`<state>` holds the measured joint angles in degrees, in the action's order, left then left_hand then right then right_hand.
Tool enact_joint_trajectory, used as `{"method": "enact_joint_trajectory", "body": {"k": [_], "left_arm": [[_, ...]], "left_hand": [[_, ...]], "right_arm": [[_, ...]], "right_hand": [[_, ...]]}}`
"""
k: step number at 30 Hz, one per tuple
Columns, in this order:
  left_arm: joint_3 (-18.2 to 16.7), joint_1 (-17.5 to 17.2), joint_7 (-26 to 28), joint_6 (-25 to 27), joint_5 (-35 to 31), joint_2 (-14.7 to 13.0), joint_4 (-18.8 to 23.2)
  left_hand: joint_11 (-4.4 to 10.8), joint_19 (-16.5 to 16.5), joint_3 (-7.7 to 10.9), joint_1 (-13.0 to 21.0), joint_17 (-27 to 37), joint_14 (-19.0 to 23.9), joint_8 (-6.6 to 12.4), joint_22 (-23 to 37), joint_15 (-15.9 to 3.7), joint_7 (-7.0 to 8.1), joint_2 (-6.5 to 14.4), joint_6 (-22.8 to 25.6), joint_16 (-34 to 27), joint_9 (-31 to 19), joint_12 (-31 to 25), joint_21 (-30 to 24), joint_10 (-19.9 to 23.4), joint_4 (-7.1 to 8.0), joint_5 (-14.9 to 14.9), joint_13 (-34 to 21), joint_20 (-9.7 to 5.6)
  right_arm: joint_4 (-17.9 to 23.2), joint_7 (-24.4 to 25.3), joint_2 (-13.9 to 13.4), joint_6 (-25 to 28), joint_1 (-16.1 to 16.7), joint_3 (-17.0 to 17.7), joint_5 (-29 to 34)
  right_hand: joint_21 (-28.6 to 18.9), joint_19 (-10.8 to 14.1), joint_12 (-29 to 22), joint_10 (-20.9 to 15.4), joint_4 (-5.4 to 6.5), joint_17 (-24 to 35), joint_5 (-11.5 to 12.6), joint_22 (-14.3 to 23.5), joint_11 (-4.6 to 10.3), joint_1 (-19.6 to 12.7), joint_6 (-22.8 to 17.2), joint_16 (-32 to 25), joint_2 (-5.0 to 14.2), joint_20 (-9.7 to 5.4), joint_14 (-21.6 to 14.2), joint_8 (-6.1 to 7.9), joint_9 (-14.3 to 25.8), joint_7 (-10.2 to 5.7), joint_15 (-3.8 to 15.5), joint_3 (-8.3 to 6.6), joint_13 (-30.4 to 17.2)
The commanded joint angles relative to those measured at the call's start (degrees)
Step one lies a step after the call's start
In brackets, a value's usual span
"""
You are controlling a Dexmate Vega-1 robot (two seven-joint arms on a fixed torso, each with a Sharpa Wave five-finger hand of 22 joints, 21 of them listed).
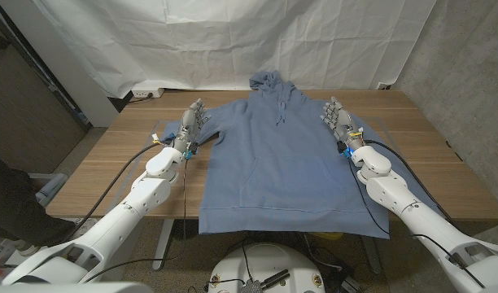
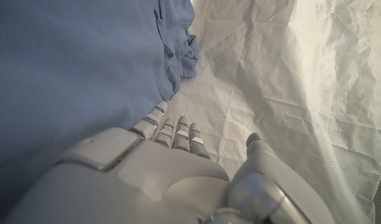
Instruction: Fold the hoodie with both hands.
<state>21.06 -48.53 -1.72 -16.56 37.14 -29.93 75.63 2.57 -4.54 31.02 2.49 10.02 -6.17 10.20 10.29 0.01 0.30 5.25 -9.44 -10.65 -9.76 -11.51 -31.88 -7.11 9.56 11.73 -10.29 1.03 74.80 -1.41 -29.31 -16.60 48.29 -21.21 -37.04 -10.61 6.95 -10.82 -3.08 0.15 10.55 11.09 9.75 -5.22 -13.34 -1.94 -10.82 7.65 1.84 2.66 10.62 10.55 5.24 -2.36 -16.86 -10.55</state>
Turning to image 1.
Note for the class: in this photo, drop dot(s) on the white creased backdrop sheet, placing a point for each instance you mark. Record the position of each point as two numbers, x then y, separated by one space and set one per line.
232 40

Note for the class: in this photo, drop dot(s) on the person in dark clothes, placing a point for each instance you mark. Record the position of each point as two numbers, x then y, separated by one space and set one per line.
17 203

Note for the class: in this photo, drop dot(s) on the grey table leg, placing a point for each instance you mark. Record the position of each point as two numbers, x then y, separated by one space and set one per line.
371 254

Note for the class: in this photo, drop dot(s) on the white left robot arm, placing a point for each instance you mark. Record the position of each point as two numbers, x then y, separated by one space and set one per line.
123 215

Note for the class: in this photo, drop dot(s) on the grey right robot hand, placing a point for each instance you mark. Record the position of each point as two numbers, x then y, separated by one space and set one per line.
342 122

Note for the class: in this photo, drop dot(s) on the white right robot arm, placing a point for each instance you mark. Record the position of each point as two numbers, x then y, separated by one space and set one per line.
428 224

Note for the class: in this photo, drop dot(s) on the yellow object under table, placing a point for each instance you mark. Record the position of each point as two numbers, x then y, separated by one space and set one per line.
328 235

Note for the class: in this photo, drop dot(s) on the white table leg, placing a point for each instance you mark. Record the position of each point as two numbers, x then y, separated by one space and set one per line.
163 244

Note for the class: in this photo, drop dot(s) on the power strip on floor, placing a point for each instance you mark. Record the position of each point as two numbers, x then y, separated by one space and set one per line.
350 285

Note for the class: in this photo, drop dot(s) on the white power strip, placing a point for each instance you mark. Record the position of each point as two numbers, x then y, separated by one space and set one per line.
145 93

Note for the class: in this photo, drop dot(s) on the dark brown door panel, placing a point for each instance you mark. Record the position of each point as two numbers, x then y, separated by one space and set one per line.
21 101

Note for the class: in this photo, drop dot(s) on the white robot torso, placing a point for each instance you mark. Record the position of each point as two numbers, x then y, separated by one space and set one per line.
269 260

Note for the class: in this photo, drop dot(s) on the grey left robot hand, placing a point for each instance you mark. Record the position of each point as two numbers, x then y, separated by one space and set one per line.
189 122

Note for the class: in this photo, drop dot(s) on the black tool on torso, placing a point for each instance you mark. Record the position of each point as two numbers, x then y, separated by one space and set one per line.
273 280

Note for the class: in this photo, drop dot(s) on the blue hoodie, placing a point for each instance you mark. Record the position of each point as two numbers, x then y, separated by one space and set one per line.
273 163

